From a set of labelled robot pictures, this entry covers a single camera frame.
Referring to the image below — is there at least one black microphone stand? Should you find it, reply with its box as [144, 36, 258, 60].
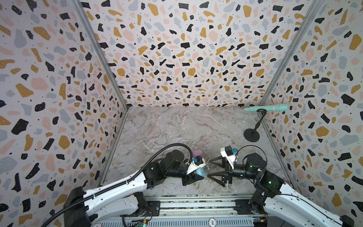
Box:
[244, 109, 267, 142]

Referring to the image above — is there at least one blue earbud charging case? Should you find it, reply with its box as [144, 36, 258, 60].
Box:
[195, 168, 207, 177]

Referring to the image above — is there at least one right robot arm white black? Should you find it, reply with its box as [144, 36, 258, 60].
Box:
[208, 153, 354, 227]

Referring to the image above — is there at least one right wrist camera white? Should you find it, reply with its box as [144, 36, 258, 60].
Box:
[220, 146, 237, 169]

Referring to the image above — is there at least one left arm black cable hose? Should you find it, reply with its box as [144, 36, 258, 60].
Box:
[41, 143, 193, 227]

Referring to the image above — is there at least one mint green microphone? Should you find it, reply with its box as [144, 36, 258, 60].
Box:
[244, 104, 289, 112]

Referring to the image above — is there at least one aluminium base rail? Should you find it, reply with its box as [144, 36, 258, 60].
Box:
[93, 193, 321, 227]

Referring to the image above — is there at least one pink earbud charging case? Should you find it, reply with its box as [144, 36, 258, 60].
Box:
[193, 149, 203, 157]

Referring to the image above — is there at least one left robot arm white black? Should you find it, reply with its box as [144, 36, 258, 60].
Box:
[63, 150, 206, 227]

